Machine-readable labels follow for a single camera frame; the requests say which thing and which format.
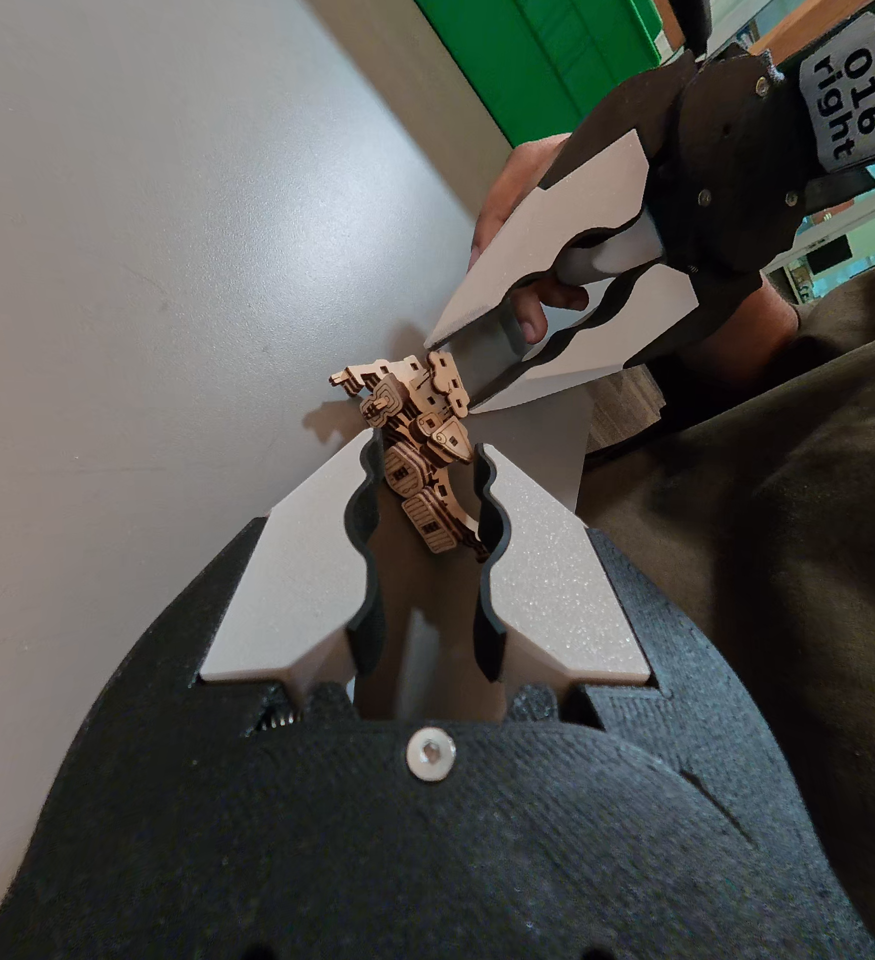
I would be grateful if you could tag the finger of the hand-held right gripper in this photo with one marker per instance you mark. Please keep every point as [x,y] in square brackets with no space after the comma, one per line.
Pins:
[632,322]
[565,210]

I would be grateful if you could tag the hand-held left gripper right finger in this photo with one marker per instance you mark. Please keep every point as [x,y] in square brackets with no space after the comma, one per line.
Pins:
[565,592]

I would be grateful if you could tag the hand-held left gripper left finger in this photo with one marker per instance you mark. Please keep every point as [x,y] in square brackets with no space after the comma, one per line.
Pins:
[287,585]

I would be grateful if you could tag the wooden puzzle model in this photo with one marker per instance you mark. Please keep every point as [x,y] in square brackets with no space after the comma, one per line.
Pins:
[407,465]

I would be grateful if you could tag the person's right forearm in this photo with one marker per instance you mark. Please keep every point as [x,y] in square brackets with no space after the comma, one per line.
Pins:
[752,322]

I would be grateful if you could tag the grey desk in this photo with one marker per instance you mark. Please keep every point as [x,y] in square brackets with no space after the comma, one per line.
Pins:
[145,262]

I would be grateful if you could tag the person's right hand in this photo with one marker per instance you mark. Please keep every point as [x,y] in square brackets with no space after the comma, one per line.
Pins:
[512,187]

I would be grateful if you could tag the wooden railing beam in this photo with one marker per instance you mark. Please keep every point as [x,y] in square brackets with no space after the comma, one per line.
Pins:
[790,30]

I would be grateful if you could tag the green plastic bin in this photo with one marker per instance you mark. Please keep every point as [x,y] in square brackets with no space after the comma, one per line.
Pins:
[542,60]

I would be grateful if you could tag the person's olive clothing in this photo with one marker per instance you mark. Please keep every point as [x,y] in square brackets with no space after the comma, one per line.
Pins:
[782,525]

